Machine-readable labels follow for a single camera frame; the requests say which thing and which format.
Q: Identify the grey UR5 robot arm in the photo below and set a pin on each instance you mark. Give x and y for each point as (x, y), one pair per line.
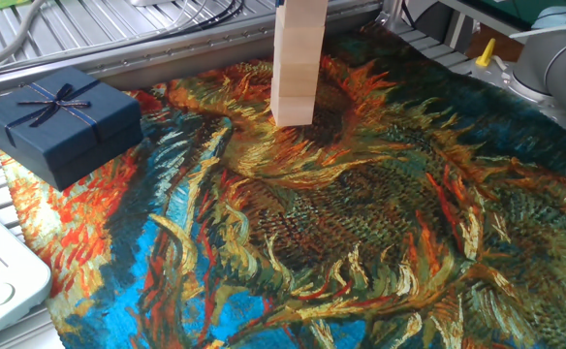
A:
(554, 63)

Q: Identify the navy gift box with ribbon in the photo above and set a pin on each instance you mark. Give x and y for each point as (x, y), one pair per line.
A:
(60, 126)

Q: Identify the sunflower painting cloth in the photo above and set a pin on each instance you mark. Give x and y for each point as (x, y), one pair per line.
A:
(360, 242)

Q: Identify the white plastic device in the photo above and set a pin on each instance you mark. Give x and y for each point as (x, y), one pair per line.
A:
(2, 271)

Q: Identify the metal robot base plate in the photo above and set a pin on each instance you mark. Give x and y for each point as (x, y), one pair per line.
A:
(520, 94)

